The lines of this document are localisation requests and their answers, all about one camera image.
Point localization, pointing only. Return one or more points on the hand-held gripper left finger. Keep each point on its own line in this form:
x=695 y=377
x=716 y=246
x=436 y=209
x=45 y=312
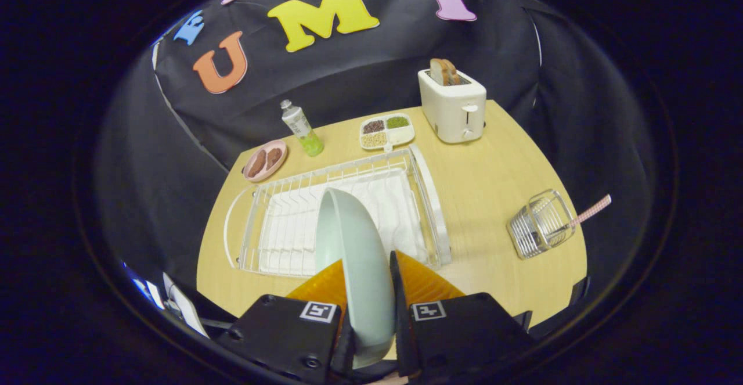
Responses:
x=278 y=338

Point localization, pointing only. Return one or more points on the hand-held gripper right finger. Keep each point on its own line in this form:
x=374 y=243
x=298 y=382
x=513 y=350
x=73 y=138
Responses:
x=400 y=315

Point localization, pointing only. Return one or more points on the light green plate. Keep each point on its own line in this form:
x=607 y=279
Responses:
x=365 y=280

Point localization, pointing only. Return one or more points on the pink oval dish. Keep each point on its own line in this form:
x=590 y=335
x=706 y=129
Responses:
x=277 y=171

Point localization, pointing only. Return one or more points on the white drip tray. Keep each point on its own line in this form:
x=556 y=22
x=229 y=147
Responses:
x=290 y=228

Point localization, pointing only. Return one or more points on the brown food piece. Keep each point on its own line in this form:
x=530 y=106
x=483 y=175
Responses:
x=257 y=163
x=274 y=157

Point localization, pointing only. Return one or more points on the white divided grain tray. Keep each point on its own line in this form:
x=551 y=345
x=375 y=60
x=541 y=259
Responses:
x=400 y=135

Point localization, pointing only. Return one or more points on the white toaster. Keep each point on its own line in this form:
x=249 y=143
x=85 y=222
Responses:
x=453 y=112

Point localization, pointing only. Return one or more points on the clear bottle green liquid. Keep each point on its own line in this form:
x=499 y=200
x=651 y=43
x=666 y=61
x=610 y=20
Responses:
x=299 y=123

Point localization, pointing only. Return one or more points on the brown bread slice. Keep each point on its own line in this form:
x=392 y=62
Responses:
x=441 y=71

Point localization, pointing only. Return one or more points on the black backdrop cloth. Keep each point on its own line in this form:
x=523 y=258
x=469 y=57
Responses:
x=377 y=65

